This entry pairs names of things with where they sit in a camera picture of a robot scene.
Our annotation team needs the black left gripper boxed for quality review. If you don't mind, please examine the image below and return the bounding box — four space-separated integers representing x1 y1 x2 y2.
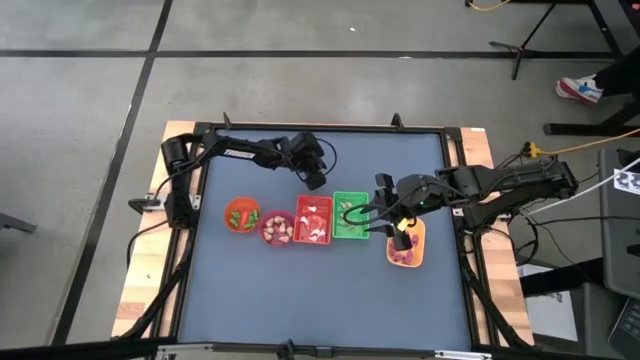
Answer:
277 137 328 192

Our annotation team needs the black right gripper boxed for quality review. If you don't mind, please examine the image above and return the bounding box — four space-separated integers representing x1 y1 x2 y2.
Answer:
366 173 447 252

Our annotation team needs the red plastic basket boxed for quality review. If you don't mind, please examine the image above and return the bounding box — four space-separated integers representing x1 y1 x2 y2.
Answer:
293 194 334 245

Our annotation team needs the green plastic basket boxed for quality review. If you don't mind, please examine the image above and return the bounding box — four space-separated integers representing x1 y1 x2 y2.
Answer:
332 191 370 240

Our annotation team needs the yellow plastic bin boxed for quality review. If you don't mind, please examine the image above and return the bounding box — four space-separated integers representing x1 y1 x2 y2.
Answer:
385 217 427 269

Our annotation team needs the pink round bowl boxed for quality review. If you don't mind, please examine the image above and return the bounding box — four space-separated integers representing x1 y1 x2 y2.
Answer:
258 209 296 247

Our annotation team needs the orange round bowl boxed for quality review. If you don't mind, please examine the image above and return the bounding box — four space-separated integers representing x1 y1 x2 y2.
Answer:
223 197 262 234

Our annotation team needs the wooden side board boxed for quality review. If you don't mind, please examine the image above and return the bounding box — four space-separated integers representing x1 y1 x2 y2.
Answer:
110 119 211 339
457 127 536 346

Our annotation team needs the black table leg strut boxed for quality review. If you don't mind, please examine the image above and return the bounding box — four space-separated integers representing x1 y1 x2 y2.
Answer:
112 234 199 344
459 249 534 349

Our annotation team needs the white box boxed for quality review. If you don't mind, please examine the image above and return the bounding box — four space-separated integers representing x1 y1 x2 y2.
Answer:
517 264 576 346

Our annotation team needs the dark grey desk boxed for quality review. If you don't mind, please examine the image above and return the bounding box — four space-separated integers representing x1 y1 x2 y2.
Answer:
597 148 640 301

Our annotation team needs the black tripod stand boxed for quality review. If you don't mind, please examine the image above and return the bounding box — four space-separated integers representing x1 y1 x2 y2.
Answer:
488 3 556 81

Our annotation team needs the person's shoe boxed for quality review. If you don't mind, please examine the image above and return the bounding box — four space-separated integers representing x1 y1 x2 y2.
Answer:
554 74 604 105

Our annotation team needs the white fiducial tag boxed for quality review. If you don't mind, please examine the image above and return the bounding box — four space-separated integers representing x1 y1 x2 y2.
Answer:
613 168 640 196

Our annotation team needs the black keyboard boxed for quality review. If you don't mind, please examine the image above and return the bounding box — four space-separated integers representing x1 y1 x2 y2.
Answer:
607 297 640 359

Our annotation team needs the person's leg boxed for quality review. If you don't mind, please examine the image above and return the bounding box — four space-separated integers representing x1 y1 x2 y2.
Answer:
594 47 640 96

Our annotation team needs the black floor bar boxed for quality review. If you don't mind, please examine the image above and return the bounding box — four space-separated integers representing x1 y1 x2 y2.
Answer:
0 337 179 360

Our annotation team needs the grey chair foot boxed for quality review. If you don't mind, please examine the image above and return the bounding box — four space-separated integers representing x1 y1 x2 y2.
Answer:
0 212 39 235

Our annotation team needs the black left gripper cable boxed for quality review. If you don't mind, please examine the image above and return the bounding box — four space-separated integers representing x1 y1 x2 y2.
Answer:
294 137 339 177

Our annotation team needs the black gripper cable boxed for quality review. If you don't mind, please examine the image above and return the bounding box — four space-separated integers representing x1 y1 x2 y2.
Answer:
294 137 339 177
342 187 407 227

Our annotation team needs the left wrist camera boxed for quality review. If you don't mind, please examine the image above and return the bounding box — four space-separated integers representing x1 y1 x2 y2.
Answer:
299 132 327 160

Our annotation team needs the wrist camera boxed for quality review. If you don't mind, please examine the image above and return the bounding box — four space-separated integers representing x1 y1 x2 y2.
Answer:
374 173 397 204
299 132 327 160

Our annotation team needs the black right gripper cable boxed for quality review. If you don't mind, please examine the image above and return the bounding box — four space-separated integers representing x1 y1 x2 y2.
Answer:
342 187 407 227

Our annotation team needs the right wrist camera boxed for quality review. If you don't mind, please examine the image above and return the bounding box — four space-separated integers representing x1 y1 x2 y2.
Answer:
374 173 397 204

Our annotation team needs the yellow extension cord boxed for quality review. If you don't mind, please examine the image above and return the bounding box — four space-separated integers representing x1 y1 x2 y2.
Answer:
523 127 640 159

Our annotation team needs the silver aluminium rail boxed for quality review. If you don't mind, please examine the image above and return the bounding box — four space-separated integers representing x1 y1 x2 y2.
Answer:
155 342 494 360

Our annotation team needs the white cable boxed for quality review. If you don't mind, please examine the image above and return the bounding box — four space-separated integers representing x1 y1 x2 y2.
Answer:
524 158 640 217

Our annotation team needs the black desk leg frame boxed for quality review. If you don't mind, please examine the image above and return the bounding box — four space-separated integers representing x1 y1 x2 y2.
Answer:
543 0 640 137

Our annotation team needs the yellow floor cable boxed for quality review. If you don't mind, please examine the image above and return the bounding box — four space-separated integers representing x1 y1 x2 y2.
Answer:
464 0 512 12

